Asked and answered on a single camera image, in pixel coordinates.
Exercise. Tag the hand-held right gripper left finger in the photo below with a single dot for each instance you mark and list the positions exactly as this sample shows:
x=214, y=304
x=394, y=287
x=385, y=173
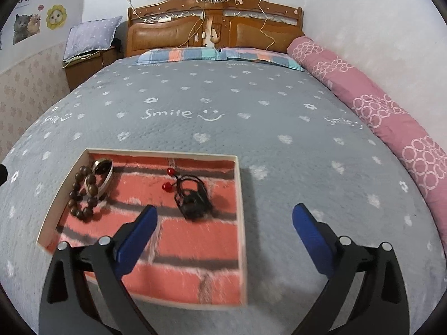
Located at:
x=138, y=240

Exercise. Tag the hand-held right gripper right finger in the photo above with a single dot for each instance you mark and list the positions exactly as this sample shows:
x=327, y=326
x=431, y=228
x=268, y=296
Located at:
x=310, y=240

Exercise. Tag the beige tray with brick lining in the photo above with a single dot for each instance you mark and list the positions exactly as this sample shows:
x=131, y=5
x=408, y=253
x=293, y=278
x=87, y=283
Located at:
x=181, y=247

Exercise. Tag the grey patterned blanket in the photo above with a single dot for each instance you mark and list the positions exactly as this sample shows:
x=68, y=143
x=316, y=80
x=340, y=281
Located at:
x=279, y=118

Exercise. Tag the pink rolled quilt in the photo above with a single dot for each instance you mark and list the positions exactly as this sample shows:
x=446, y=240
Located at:
x=377, y=101

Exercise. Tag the wooden nightstand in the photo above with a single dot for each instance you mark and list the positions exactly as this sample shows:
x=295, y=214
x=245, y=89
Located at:
x=87, y=68

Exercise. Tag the plaid pillow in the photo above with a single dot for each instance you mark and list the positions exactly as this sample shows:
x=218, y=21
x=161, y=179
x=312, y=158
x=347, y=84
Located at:
x=174, y=55
x=265, y=57

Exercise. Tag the purple dotted cushion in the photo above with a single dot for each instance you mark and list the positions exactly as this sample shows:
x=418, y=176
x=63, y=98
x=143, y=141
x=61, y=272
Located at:
x=92, y=36

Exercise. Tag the wooden bed headboard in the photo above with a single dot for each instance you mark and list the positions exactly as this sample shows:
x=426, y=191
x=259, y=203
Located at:
x=258, y=31

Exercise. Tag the white power strip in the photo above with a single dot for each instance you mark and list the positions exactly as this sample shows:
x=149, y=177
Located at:
x=164, y=19

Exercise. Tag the yellow flower cat sticker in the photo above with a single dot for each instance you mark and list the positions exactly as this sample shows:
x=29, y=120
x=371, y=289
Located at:
x=56, y=16

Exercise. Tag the grey cat wall sticker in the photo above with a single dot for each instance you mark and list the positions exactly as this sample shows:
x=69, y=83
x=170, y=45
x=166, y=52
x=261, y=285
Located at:
x=22, y=28

